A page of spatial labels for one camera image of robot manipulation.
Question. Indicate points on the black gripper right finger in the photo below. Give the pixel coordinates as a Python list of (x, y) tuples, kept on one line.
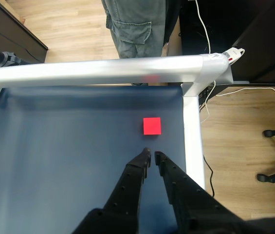
[(190, 204)]

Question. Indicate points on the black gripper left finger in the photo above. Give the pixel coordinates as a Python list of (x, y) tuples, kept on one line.
[(130, 185)]

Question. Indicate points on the red cube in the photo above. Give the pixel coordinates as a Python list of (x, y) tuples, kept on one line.
[(152, 126)]

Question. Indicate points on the white power strip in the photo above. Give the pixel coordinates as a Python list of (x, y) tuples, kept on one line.
[(234, 53)]

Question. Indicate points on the person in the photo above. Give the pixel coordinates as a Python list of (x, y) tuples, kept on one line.
[(132, 24)]

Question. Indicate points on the black desk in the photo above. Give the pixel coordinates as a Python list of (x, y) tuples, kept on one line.
[(261, 29)]

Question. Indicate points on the dark wooden desk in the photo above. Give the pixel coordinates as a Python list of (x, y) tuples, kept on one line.
[(5, 31)]

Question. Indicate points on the silver aluminium rail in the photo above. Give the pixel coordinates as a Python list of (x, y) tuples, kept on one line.
[(103, 70)]

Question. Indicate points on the camera tripod stand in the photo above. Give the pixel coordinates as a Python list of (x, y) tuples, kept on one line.
[(8, 57)]

